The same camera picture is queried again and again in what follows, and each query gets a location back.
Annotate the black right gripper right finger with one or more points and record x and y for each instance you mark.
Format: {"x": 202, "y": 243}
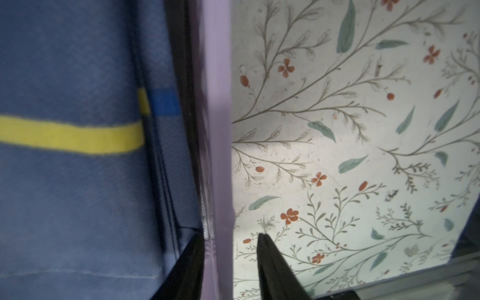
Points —
{"x": 276, "y": 280}

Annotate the purple plastic basket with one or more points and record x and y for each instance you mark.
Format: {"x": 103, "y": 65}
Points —
{"x": 211, "y": 60}

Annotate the navy blue pillowcase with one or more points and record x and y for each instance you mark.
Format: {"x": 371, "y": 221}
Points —
{"x": 98, "y": 199}

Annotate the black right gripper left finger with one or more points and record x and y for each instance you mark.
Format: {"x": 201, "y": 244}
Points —
{"x": 185, "y": 280}

